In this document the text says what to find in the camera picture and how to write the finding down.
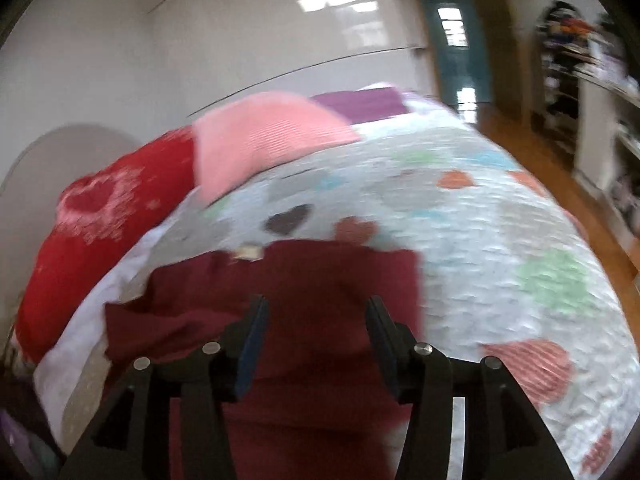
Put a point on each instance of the white bed sheet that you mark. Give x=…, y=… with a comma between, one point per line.
x=70, y=355

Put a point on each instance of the glossy white wardrobe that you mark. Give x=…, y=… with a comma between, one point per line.
x=300, y=35

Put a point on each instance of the red floral comforter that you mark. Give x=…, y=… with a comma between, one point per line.
x=75, y=260

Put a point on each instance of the heart patterned quilt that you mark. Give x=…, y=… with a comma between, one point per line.
x=450, y=240

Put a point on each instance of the shoe rack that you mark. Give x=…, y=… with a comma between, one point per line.
x=555, y=90

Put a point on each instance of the purple pillow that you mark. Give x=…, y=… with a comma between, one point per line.
x=360, y=102

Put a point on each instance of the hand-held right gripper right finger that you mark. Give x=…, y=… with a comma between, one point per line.
x=382, y=350

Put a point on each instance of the maroon sweater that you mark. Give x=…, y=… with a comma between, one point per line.
x=320, y=300

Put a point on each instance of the white shelf unit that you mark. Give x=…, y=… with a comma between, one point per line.
x=595, y=135

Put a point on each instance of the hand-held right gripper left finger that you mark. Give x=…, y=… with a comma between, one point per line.
x=252, y=355

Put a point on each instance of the teal glass door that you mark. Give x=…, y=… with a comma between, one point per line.
x=455, y=70

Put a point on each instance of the wooden door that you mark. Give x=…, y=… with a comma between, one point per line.
x=495, y=60

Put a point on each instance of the pile of clothes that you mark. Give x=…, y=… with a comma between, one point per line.
x=570, y=22

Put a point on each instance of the beige rounded headboard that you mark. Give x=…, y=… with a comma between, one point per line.
x=50, y=160

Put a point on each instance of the pink pillow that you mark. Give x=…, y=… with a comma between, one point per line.
x=260, y=135

